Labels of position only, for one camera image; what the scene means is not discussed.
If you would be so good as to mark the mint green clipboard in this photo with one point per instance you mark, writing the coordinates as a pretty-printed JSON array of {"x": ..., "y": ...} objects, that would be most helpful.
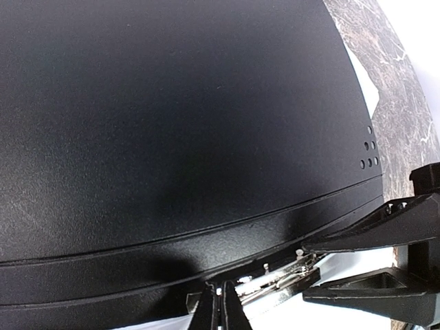
[{"x": 369, "y": 90}]

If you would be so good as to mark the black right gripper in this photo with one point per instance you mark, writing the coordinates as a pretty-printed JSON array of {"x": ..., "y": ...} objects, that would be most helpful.
[{"x": 409, "y": 292}]

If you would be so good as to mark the stapled text document stack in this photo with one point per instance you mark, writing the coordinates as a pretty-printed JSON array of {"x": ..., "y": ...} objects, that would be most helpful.
[{"x": 294, "y": 313}]

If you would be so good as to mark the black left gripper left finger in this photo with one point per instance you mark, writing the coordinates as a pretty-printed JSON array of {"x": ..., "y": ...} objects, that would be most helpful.
[{"x": 205, "y": 316}]

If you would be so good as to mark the silver folder spring clip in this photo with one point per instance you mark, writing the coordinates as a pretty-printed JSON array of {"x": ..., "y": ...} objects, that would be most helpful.
[{"x": 260, "y": 294}]

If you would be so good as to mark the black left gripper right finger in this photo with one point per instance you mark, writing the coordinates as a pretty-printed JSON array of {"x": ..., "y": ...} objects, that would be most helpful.
[{"x": 232, "y": 314}]

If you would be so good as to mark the blue file folder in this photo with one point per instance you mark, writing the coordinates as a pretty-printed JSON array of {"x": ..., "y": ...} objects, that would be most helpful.
[{"x": 147, "y": 146}]

